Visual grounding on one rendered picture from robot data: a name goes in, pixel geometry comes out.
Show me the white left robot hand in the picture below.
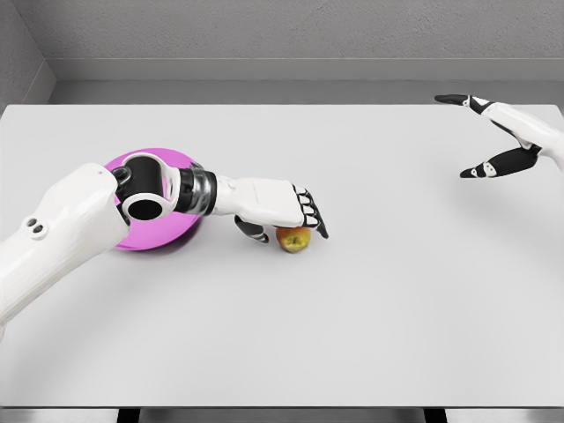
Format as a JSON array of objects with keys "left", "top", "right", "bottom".
[{"left": 232, "top": 177, "right": 330, "bottom": 244}]

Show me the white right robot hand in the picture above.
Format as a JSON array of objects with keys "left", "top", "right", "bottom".
[{"left": 434, "top": 93, "right": 564, "bottom": 180}]

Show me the yellow red apple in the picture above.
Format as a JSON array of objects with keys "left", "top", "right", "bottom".
[{"left": 275, "top": 226, "right": 312, "bottom": 255}]

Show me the pink round plate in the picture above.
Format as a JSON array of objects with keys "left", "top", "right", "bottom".
[{"left": 103, "top": 147, "right": 205, "bottom": 252}]

